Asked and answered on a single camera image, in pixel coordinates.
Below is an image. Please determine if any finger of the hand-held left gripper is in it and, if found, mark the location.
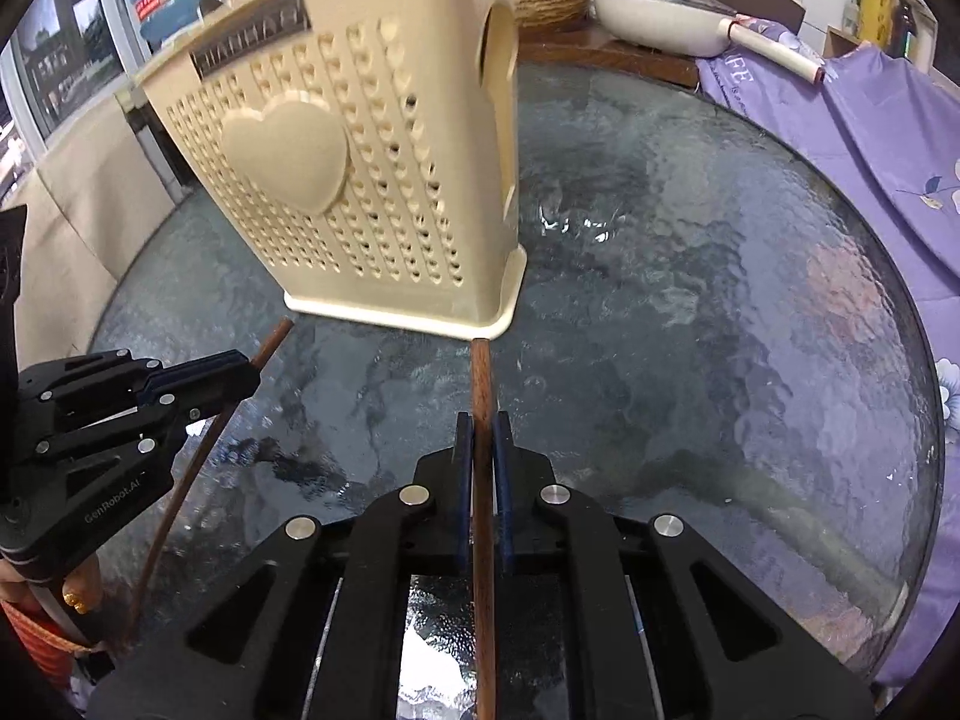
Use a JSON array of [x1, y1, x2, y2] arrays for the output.
[[18, 349, 260, 422], [29, 388, 250, 467]]

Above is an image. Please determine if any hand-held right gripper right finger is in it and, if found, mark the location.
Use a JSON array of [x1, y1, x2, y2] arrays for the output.
[[493, 411, 876, 720]]

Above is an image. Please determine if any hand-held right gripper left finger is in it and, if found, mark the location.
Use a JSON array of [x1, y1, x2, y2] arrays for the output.
[[86, 412, 477, 720]]

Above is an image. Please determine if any beige plastic utensil holder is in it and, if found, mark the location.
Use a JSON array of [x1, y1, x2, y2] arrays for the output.
[[139, 0, 528, 338]]

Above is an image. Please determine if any person's left hand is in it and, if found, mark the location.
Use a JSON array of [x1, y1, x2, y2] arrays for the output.
[[60, 555, 104, 614]]

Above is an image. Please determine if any beige cloth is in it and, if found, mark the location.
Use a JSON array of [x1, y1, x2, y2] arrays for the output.
[[0, 94, 196, 350]]

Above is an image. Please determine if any aluminium sliding window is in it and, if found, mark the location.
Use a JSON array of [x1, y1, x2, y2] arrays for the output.
[[11, 0, 143, 143]]

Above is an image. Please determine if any wooden vanity cabinet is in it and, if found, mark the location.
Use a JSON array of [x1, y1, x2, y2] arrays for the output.
[[514, 19, 702, 89]]

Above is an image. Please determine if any purple floral cloth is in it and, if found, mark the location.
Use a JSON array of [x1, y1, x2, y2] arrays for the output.
[[694, 15, 960, 691]]

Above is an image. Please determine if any cream white pan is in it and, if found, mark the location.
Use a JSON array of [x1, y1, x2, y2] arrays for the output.
[[592, 0, 826, 83]]

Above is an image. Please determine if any brown woven pattern basin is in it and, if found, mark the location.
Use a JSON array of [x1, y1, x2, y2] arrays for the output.
[[512, 0, 593, 29]]

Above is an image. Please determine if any small wooden box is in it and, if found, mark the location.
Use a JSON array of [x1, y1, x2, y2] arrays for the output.
[[823, 24, 863, 59]]

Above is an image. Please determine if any brown glass bottle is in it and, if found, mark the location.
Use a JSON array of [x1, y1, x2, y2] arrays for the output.
[[892, 0, 920, 65]]

